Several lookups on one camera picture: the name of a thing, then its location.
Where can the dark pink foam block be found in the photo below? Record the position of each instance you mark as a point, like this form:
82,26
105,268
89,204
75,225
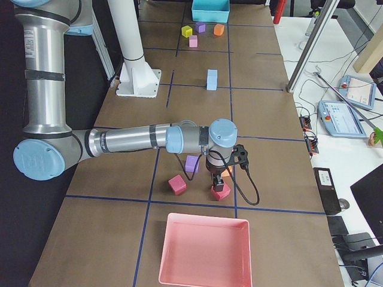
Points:
221,195

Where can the teach pendant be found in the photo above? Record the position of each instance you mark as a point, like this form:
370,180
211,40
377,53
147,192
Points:
359,92
340,120

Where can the purple foam block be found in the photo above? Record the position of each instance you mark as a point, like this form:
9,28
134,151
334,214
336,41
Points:
192,163
200,27

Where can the light pink foam block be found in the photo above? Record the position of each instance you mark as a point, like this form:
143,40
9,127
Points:
193,41

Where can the aluminium frame post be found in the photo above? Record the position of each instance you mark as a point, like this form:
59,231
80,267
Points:
321,21

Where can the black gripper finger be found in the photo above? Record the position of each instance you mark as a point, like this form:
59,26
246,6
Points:
218,183

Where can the black box device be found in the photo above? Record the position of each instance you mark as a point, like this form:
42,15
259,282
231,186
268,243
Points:
327,191

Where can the teal plastic bin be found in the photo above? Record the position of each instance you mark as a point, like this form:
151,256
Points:
216,11

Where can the purple foam block right side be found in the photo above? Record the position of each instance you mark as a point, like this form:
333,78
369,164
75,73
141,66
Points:
192,163

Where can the yellow foam block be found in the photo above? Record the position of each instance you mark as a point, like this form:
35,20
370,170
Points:
186,31

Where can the teach pendant far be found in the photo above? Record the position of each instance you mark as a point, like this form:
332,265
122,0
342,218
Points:
359,92

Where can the orange textured foam block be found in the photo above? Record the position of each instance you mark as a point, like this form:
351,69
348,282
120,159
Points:
226,172

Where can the orange foam block left side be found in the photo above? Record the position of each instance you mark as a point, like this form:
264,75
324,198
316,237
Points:
219,29

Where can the teach pendant near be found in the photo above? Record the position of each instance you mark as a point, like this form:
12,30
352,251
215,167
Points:
340,120

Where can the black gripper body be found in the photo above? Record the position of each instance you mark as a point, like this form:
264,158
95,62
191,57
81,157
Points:
216,171

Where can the light blue foam block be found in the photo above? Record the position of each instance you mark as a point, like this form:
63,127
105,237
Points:
211,84

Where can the purple foam block left side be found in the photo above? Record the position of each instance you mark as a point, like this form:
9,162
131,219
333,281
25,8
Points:
200,27

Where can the orange connector board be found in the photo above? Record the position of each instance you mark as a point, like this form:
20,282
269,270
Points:
309,136

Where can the red fire extinguisher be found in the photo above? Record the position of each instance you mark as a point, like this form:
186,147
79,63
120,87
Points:
279,11

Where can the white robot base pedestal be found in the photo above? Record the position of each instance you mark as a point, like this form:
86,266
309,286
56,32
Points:
137,78

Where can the black monitor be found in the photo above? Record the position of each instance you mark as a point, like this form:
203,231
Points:
368,194

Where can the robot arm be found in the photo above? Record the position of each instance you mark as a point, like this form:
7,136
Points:
59,135

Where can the pink plastic tray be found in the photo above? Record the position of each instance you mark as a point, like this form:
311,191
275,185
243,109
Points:
206,251

